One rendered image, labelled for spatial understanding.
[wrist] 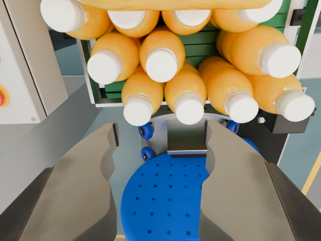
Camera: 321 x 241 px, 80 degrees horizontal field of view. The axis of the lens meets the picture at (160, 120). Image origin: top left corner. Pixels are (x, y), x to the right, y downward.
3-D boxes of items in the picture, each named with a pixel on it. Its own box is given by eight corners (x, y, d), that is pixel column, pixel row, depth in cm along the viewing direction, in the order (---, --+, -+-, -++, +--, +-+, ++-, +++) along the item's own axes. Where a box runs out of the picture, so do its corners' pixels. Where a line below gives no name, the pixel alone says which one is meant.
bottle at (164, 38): (143, 53, 43) (128, 79, 27) (153, 20, 40) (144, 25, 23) (172, 65, 44) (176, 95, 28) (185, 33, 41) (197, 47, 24)
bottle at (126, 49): (136, 21, 40) (117, 27, 24) (150, 54, 43) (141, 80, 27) (107, 36, 41) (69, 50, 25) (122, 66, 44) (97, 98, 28)
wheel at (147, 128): (147, 144, 45) (154, 140, 46) (145, 127, 42) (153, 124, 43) (137, 136, 48) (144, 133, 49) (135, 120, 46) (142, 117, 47)
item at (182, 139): (167, 127, 49) (167, 160, 38) (166, 119, 48) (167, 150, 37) (206, 126, 49) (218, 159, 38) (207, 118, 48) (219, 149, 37)
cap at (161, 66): (143, 71, 26) (142, 75, 25) (152, 43, 24) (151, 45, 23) (169, 82, 27) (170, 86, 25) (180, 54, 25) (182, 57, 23)
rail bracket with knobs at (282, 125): (244, 113, 50) (262, 135, 41) (249, 86, 46) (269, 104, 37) (283, 112, 49) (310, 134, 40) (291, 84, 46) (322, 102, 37)
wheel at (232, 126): (223, 139, 45) (231, 142, 44) (225, 122, 43) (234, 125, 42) (230, 130, 48) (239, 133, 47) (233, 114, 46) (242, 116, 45)
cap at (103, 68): (112, 45, 25) (109, 48, 23) (126, 73, 26) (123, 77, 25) (86, 57, 26) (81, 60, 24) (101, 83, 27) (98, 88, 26)
